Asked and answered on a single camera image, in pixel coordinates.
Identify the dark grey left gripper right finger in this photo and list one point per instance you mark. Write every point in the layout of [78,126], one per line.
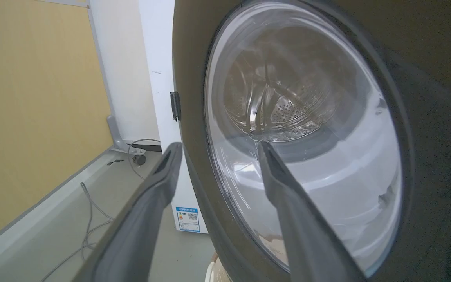
[303,227]

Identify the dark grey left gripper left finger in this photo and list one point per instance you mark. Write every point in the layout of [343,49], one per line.
[139,219]

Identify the round washing machine door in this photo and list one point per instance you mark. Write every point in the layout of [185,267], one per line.
[307,129]

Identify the black door latch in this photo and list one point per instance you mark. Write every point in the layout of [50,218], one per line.
[175,105]

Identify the white washing machine body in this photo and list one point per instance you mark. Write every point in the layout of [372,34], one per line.
[163,102]

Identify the blue energy label sticker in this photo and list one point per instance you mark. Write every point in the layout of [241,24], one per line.
[188,219]

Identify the white laundry basket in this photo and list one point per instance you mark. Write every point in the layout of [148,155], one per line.
[214,272]

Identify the white partition panel with foot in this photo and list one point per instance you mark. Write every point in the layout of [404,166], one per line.
[112,117]

